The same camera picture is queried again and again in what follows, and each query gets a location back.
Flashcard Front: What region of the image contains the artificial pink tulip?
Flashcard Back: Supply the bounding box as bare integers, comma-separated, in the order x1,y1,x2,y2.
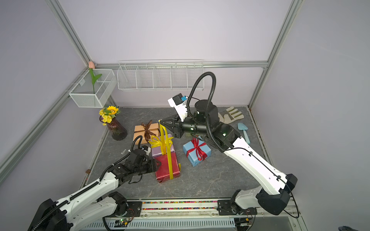
88,61,102,94

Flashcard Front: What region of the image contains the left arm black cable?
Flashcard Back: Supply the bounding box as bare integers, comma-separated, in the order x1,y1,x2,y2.
31,135,145,231

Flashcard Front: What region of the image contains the small white mesh basket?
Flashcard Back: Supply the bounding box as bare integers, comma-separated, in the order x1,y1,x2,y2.
69,69,117,108

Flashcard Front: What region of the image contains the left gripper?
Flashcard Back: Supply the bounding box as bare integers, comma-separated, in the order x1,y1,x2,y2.
133,158,161,175

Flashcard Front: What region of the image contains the white gardening glove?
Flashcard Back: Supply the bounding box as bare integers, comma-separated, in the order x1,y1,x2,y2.
218,107,244,124

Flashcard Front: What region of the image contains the purple gift box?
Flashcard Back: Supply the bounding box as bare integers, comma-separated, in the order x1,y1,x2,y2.
151,144,175,158

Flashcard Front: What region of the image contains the yellow ribbon of red box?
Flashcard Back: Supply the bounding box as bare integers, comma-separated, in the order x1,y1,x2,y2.
161,137,172,178

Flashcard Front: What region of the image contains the yellow ribbon on purple box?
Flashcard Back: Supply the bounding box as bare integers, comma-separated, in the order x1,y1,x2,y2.
149,134,173,152

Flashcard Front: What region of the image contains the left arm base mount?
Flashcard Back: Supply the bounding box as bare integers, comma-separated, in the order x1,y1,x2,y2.
112,201,143,217

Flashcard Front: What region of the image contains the red gift box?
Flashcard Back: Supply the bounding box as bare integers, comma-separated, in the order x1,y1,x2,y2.
155,152,181,183

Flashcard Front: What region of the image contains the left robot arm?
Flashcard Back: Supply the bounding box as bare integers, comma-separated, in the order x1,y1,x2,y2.
29,148,161,231

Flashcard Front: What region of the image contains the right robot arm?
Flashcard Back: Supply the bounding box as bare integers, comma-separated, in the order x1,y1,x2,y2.
160,94,297,216

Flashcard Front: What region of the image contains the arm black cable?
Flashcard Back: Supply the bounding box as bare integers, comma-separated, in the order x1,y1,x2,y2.
31,135,145,231
186,71,301,219

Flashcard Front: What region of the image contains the yellow sunflower bouquet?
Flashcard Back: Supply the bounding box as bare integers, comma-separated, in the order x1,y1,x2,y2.
99,106,120,126

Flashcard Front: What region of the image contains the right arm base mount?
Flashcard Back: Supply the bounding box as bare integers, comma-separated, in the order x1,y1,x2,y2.
216,200,257,216

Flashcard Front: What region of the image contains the dark glass vase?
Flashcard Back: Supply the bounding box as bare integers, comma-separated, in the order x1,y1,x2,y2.
99,116,128,141

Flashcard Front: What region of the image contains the long white wire basket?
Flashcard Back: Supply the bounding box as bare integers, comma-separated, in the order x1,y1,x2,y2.
117,59,204,91

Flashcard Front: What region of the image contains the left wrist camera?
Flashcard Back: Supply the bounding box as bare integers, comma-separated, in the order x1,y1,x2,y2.
140,145,151,156

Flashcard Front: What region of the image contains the blue gift box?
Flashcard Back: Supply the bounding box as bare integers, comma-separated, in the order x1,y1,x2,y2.
183,138,211,167

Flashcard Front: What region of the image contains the light blue garden trowel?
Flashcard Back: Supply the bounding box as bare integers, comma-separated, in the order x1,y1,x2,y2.
238,123,251,144

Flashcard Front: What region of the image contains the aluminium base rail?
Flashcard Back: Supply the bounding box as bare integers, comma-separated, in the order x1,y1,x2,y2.
82,198,306,231

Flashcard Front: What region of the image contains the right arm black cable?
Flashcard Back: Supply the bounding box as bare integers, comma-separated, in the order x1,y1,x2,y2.
186,71,301,219

